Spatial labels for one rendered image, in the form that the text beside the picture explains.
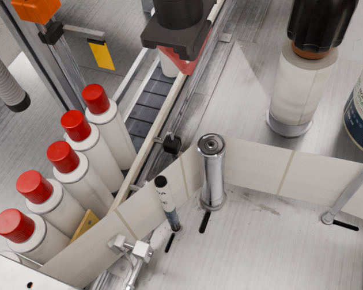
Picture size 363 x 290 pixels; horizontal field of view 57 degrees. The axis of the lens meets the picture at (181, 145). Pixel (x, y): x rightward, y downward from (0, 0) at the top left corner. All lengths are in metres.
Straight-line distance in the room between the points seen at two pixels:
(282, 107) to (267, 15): 0.44
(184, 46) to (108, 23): 0.68
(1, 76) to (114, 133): 0.18
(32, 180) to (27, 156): 0.37
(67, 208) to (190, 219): 0.21
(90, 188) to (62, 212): 0.05
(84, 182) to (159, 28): 0.24
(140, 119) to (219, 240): 0.30
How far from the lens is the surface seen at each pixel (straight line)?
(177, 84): 0.71
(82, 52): 0.98
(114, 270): 0.64
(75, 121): 0.48
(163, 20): 0.41
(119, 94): 0.66
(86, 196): 0.53
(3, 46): 2.64
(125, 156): 0.61
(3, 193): 0.80
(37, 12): 0.50
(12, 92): 0.52
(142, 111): 0.72
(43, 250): 0.49
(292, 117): 0.63
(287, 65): 0.56
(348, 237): 0.62
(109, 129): 0.54
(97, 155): 0.52
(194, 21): 0.41
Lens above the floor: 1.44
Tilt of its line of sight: 58 degrees down
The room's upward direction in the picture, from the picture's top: 10 degrees counter-clockwise
